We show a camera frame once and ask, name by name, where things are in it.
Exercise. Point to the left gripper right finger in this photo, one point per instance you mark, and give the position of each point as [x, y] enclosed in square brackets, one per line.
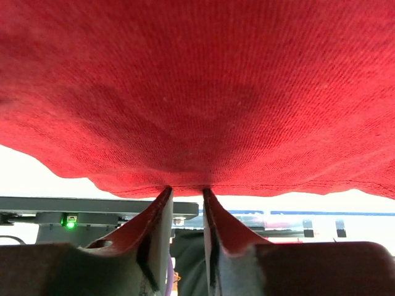
[240, 262]

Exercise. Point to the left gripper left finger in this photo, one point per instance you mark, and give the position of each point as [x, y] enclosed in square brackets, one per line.
[131, 260]

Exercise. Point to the dark red t-shirt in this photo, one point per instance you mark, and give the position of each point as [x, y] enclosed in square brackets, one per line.
[244, 97]

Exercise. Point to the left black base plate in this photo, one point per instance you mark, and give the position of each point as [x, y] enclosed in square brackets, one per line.
[78, 221]

